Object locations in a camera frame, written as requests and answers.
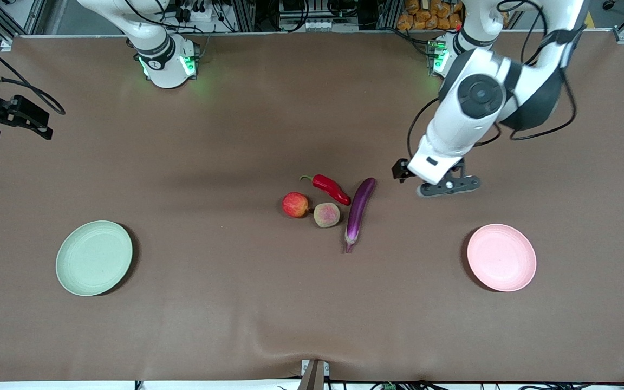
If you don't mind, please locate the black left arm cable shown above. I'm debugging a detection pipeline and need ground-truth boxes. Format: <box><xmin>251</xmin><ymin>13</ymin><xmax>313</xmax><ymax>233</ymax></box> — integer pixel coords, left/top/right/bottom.
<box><xmin>407</xmin><ymin>0</ymin><xmax>578</xmax><ymax>160</ymax></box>

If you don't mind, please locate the red apple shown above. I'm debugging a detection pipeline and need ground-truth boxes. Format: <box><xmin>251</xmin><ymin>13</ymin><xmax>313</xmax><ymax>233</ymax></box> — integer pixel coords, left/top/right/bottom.
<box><xmin>283</xmin><ymin>192</ymin><xmax>309</xmax><ymax>218</ymax></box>

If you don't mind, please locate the light green plate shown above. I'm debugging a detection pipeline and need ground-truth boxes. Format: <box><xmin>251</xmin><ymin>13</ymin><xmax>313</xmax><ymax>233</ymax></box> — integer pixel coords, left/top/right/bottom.
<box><xmin>55</xmin><ymin>220</ymin><xmax>134</xmax><ymax>297</ymax></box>

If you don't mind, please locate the green pink peach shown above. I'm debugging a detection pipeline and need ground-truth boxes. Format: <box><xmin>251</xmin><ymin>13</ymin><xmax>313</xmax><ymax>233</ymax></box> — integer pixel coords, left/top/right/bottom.
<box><xmin>313</xmin><ymin>203</ymin><xmax>341</xmax><ymax>229</ymax></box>

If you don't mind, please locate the red chili pepper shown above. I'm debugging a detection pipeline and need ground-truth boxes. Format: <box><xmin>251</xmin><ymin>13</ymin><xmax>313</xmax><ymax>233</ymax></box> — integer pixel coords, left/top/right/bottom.
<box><xmin>300</xmin><ymin>174</ymin><xmax>352</xmax><ymax>206</ymax></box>

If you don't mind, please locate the pink plate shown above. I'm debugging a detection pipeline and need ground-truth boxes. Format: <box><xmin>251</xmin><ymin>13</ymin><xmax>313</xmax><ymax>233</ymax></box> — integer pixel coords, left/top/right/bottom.
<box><xmin>466</xmin><ymin>224</ymin><xmax>537</xmax><ymax>293</ymax></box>

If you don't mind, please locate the orange toy bread pile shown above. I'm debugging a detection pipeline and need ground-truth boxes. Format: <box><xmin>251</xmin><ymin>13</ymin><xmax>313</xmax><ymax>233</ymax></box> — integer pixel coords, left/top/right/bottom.
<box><xmin>397</xmin><ymin>0</ymin><xmax>465</xmax><ymax>31</ymax></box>

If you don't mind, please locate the purple eggplant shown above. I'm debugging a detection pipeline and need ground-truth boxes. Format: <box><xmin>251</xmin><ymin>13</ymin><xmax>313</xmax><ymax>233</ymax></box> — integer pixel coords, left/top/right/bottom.
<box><xmin>344</xmin><ymin>177</ymin><xmax>376</xmax><ymax>254</ymax></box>

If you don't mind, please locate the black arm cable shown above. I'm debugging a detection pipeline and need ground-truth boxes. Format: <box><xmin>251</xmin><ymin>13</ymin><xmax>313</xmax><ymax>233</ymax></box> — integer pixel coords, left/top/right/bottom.
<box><xmin>0</xmin><ymin>31</ymin><xmax>67</xmax><ymax>116</ymax></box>
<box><xmin>407</xmin><ymin>0</ymin><xmax>578</xmax><ymax>160</ymax></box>

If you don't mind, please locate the metal table clamp bracket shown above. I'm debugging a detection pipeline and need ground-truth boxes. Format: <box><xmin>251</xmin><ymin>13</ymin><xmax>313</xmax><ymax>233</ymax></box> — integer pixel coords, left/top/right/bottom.
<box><xmin>298</xmin><ymin>359</ymin><xmax>330</xmax><ymax>390</ymax></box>

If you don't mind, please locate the white power strip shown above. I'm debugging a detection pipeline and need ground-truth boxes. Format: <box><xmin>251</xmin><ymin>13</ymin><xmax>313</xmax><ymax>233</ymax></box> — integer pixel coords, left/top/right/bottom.
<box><xmin>174</xmin><ymin>4</ymin><xmax>220</xmax><ymax>23</ymax></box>

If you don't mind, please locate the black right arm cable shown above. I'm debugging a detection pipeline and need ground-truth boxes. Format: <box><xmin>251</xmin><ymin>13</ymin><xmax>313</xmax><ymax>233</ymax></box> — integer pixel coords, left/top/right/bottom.
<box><xmin>0</xmin><ymin>31</ymin><xmax>67</xmax><ymax>116</ymax></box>

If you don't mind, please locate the brown table mat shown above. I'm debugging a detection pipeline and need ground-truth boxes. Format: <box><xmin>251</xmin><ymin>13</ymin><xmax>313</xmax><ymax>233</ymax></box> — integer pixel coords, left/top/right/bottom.
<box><xmin>0</xmin><ymin>30</ymin><xmax>624</xmax><ymax>382</ymax></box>

